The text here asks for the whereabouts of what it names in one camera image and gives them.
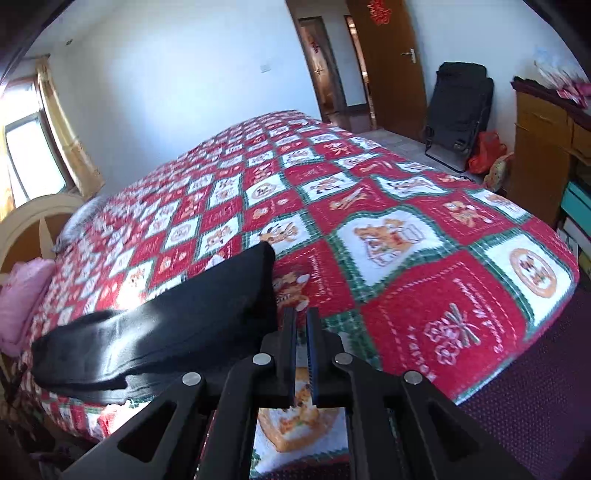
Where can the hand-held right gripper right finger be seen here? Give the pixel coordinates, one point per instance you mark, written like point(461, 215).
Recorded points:
point(313, 350)

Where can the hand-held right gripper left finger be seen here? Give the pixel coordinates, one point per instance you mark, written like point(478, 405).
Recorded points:
point(290, 350)

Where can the black pants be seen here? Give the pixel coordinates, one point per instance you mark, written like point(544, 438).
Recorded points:
point(184, 314)

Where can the red printed blanket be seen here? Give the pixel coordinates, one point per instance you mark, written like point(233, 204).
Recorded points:
point(415, 300)

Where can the purple bed base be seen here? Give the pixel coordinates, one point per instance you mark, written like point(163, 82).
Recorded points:
point(531, 415)

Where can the grey striped pillow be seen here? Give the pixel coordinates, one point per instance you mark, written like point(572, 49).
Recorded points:
point(83, 217)

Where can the floral bag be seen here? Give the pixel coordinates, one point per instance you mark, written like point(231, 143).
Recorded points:
point(501, 173)

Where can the red plastic bag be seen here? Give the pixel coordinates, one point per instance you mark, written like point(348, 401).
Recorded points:
point(485, 152)

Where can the brown wooden door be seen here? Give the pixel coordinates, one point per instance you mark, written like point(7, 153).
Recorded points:
point(392, 92)

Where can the pink pillow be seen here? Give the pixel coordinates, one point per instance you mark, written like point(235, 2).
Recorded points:
point(23, 300)

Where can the white box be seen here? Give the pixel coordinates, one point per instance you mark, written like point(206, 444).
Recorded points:
point(577, 240)

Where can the black folding chair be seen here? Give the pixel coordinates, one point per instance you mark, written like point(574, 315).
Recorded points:
point(457, 101)

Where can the cream wooden headboard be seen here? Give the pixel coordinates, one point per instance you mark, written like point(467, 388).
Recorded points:
point(27, 221)

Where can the wooden desk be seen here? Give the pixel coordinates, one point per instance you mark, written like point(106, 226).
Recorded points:
point(535, 152)

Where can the yellow curtain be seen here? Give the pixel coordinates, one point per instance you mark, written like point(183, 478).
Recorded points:
point(69, 147)

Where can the teal box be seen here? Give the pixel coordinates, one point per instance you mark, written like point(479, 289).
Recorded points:
point(575, 203)

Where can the window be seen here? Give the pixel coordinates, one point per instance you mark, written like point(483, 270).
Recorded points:
point(32, 152)

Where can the red paper door decoration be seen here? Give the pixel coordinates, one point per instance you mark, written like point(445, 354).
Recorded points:
point(378, 11)

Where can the pink packet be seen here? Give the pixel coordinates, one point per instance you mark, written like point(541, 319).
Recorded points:
point(575, 92)

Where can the clear plastic bag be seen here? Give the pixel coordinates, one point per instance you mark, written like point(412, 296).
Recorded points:
point(551, 64)

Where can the dark wooden door frame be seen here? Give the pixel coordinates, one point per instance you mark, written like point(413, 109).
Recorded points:
point(334, 99)

